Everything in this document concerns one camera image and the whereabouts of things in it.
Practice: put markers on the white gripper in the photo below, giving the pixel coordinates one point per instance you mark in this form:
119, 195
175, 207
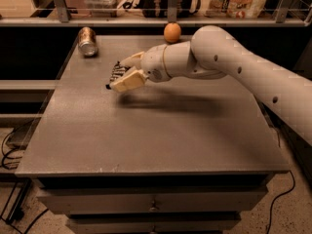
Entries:
153, 63

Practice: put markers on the black rxbar chocolate wrapper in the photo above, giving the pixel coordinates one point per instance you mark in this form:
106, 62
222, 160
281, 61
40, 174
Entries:
117, 71

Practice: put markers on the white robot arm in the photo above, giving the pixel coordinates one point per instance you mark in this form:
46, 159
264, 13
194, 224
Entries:
213, 53

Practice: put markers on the orange soda can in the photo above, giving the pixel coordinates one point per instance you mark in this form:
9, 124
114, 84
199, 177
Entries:
87, 43

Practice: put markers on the orange fruit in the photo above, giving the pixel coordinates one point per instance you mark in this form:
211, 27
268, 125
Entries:
172, 32

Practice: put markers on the black backpack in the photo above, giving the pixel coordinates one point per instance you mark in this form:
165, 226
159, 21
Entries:
159, 8

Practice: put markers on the grey drawer cabinet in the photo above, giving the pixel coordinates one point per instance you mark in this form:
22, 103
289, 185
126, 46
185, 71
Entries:
183, 134

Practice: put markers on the colourful snack bag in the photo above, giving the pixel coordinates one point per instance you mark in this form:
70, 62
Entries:
236, 9

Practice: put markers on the top drawer with knob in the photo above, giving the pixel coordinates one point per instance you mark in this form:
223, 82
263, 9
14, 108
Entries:
101, 201

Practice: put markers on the lower drawer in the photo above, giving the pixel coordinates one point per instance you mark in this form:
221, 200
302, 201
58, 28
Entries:
153, 224

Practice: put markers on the metal shelf rail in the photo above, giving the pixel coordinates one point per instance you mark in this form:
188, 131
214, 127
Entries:
275, 13

